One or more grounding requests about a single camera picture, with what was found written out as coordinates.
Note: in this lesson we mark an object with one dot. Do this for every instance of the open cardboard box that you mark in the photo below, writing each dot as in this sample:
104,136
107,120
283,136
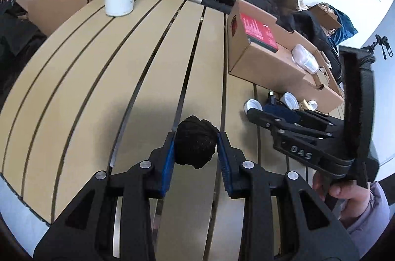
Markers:
262,72

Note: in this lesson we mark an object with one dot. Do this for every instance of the black plug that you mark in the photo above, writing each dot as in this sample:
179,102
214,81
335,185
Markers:
272,97

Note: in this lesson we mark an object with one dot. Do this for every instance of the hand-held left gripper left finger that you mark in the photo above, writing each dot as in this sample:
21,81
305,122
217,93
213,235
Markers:
166,168

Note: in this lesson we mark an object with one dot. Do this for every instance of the white plastic case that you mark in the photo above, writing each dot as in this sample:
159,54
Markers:
305,58

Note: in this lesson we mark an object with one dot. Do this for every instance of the black tripod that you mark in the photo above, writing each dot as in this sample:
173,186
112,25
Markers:
381,45

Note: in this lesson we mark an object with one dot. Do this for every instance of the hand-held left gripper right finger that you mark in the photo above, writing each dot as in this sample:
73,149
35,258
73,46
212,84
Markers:
224,168

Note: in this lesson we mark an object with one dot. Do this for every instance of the black sock ball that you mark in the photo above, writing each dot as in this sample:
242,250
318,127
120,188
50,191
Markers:
195,142

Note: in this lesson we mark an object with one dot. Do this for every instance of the person's right hand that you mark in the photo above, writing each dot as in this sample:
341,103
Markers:
348,191

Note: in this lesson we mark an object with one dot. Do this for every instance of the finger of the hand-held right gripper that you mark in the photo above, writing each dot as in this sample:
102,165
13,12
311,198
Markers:
314,119
277,125

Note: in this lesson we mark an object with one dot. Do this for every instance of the red booklet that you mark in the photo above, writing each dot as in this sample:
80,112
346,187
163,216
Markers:
259,31

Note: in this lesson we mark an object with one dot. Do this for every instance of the blue bag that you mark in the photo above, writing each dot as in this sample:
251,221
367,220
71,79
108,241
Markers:
344,23

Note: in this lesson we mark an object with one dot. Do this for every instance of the black clothes pile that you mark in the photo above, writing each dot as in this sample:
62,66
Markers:
308,23

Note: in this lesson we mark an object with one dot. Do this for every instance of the brown paper bag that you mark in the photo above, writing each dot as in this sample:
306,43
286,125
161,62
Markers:
325,15

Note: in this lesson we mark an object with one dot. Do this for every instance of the large brown cardboard box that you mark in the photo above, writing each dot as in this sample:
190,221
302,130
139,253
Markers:
61,8

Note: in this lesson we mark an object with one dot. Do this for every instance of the dark cloth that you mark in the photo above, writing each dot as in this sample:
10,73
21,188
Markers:
17,42

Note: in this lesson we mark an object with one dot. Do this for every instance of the white bottle cap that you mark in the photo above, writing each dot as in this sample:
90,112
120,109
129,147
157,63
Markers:
251,105
313,105
289,100

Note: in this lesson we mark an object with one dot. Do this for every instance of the dark blue small box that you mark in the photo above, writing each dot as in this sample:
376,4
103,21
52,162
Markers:
282,112

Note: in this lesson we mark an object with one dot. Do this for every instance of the person's right forearm lilac sleeve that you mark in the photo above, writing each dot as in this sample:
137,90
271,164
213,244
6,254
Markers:
370,217

